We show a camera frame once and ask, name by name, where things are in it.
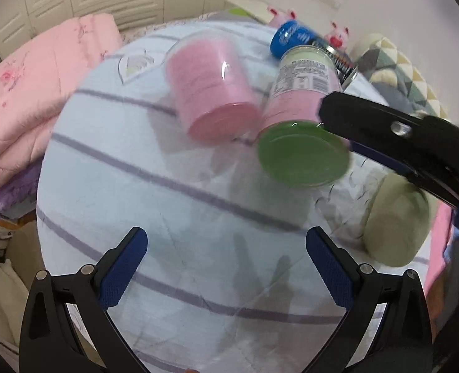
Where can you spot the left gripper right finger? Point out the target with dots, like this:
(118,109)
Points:
(403,341)

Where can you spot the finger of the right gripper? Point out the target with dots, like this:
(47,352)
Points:
(423,150)

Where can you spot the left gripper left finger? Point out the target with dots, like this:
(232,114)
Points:
(48,340)

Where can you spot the pink green plastic cup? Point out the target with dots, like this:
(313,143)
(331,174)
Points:
(292,145)

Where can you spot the grey plush toy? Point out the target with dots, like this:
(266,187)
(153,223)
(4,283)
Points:
(396,100)

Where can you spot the triangle pattern quilted cushion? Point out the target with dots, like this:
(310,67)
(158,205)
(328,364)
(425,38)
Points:
(379,60)

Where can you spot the pink blanket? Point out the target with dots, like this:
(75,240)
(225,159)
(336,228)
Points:
(440,234)

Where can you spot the beige cloth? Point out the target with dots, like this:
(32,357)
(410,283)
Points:
(20,259)

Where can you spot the pink bunny plush right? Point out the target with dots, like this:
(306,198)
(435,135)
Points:
(338,37)

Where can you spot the pink bunny plush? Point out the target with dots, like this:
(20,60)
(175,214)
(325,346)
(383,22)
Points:
(280,17)
(338,37)

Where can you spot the striped white tablecloth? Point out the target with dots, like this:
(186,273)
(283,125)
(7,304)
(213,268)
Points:
(227,284)

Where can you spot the pink bunny plush left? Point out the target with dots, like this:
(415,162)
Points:
(280,17)

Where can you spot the white bedside table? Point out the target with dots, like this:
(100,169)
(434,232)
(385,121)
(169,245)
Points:
(257,9)

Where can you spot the pink folded quilt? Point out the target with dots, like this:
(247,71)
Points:
(37,80)

